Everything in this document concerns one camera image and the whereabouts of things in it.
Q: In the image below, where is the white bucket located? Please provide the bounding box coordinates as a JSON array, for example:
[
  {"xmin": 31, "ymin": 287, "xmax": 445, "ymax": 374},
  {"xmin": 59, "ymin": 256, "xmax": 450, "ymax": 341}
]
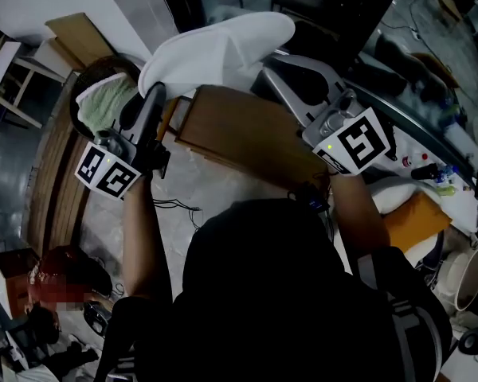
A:
[{"xmin": 437, "ymin": 246, "xmax": 478, "ymax": 313}]

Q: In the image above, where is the brown cardboard sheet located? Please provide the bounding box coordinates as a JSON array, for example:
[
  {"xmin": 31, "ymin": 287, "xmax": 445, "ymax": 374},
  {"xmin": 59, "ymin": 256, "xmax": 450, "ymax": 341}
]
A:
[{"xmin": 45, "ymin": 12, "xmax": 109, "ymax": 72}]

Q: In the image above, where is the white table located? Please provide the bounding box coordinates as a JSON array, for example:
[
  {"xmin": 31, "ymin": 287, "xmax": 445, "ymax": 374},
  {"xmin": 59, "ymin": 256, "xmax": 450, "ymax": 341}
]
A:
[{"xmin": 0, "ymin": 40, "xmax": 67, "ymax": 131}]

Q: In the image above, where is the wooden shelf table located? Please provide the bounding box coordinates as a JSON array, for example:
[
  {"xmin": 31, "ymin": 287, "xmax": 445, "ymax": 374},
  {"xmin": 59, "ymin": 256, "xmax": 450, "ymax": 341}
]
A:
[{"xmin": 174, "ymin": 84, "xmax": 332, "ymax": 191}]

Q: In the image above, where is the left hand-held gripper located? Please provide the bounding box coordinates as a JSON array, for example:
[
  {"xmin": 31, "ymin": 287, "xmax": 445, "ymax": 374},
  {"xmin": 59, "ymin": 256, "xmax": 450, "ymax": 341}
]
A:
[{"xmin": 74, "ymin": 82, "xmax": 172, "ymax": 201}]

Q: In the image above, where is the person's left forearm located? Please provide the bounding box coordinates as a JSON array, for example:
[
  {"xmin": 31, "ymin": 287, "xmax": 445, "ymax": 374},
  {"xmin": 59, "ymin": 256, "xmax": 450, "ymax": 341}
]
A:
[{"xmin": 120, "ymin": 172, "xmax": 173, "ymax": 302}]

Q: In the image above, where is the black small device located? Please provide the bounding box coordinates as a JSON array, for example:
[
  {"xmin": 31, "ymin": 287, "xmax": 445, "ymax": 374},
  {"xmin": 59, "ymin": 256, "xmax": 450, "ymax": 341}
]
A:
[{"xmin": 288, "ymin": 182, "xmax": 332, "ymax": 215}]

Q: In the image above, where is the black grey striped bag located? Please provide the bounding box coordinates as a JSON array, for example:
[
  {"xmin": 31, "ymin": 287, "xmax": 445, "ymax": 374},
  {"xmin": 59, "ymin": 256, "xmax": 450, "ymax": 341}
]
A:
[{"xmin": 356, "ymin": 244, "xmax": 454, "ymax": 382}]

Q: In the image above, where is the white slipper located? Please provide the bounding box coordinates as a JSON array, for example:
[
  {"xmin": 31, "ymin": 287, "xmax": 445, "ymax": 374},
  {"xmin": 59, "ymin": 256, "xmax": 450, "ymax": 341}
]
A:
[{"xmin": 137, "ymin": 11, "xmax": 296, "ymax": 99}]

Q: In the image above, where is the clear plastic bottle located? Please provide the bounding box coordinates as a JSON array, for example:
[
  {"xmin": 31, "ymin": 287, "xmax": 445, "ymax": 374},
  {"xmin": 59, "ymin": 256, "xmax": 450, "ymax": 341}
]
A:
[{"xmin": 435, "ymin": 164, "xmax": 458, "ymax": 185}]

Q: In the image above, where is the green towel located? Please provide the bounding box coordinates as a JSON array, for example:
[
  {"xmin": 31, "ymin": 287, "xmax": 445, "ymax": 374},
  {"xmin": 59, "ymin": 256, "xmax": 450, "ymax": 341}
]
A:
[{"xmin": 75, "ymin": 72, "xmax": 139, "ymax": 134}]

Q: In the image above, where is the white fluffy chair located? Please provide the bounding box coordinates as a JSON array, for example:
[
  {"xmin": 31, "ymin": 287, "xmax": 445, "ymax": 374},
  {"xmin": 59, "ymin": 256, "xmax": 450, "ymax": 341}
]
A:
[{"xmin": 367, "ymin": 174, "xmax": 445, "ymax": 267}]

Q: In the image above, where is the person's right forearm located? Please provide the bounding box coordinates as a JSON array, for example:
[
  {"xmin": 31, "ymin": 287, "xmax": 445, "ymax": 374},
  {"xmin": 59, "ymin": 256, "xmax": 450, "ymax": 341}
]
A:
[{"xmin": 327, "ymin": 170, "xmax": 392, "ymax": 263}]

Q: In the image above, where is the person's black clothing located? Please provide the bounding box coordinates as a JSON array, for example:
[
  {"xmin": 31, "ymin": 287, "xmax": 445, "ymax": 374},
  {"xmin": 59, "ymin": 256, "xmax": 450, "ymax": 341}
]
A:
[{"xmin": 93, "ymin": 198, "xmax": 403, "ymax": 382}]

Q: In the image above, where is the black round chair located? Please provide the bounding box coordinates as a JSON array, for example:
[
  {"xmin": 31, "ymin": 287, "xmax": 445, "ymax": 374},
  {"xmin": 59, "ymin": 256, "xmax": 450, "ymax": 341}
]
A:
[{"xmin": 69, "ymin": 55, "xmax": 145, "ymax": 139}]

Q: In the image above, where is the black cylindrical object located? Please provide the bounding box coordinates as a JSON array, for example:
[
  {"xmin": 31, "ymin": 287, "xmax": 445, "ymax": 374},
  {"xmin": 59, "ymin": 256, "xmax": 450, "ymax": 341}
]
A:
[{"xmin": 410, "ymin": 162, "xmax": 440, "ymax": 181}]

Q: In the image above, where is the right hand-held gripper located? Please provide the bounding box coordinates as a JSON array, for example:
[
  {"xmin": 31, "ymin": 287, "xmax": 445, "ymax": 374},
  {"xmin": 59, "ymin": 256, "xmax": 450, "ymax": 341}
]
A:
[{"xmin": 261, "ymin": 53, "xmax": 391, "ymax": 177}]

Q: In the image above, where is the orange pillow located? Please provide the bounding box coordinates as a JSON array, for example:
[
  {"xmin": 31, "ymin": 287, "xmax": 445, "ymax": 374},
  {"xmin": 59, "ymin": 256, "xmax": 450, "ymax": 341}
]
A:
[{"xmin": 381, "ymin": 192, "xmax": 454, "ymax": 255}]

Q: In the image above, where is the curved wooden platform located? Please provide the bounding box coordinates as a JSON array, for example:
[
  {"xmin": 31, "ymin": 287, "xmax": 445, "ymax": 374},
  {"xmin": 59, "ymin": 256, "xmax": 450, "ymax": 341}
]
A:
[{"xmin": 25, "ymin": 104, "xmax": 92, "ymax": 255}]

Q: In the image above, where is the brown wooden box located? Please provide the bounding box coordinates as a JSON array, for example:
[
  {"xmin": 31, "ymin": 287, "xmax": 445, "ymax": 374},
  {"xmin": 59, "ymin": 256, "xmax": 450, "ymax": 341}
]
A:
[{"xmin": 0, "ymin": 248, "xmax": 40, "ymax": 321}]

